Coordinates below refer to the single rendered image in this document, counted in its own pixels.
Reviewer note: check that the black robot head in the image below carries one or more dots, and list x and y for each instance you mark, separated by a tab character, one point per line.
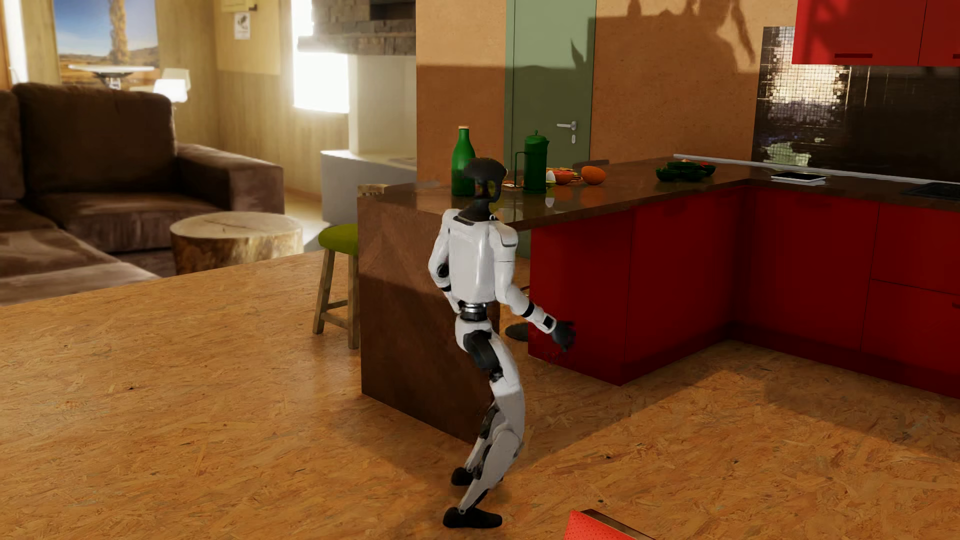
484	176

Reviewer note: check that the white hearth bench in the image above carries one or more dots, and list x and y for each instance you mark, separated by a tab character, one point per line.
360	176

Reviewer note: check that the red wall cabinets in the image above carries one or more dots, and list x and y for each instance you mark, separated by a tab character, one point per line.
862	30

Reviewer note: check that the red box with wooden edge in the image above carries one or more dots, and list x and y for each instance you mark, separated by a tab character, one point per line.
596	527

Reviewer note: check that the green door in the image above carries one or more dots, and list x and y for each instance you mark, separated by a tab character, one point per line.
551	67

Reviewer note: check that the black cooktop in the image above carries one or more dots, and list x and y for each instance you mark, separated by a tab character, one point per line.
936	190

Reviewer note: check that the orange fruit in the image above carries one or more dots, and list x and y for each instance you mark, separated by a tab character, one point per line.
593	175

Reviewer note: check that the white wall poster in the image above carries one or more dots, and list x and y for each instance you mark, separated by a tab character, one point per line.
241	25

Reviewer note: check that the bright window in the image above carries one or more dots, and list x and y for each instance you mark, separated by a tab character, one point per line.
319	75

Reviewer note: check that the landscape wall painting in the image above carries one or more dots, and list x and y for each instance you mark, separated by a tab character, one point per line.
90	34

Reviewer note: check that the white lamp shade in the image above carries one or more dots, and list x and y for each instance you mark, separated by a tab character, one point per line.
173	84

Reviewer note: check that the brick fireplace hood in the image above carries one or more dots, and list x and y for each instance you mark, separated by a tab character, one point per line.
360	30

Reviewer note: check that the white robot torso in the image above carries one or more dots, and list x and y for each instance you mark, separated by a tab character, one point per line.
476	259

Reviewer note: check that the tree stump coffee table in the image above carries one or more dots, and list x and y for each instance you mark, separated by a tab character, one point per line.
236	236

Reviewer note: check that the brown fabric sofa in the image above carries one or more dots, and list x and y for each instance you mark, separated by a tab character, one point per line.
105	165

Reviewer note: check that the white tablet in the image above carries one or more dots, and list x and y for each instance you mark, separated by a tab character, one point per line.
799	177

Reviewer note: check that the red kitchen counter, wooden end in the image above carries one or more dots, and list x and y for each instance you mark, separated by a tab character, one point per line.
675	270

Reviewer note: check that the green cushioned wooden stool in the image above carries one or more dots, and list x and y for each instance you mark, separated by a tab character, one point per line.
339	238

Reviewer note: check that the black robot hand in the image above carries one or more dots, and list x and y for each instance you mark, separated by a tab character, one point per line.
564	336

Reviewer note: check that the green glass bottle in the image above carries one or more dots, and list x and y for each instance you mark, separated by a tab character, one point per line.
463	161

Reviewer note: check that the white robot leg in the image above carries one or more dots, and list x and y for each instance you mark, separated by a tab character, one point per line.
486	439
507	390

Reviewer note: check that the white left robot leg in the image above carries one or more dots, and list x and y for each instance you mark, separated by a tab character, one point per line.
486	439

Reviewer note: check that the white right robot leg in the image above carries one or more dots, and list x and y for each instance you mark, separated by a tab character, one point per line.
507	390

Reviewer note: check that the dark green salad bowl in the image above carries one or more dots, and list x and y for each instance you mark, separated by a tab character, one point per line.
684	172

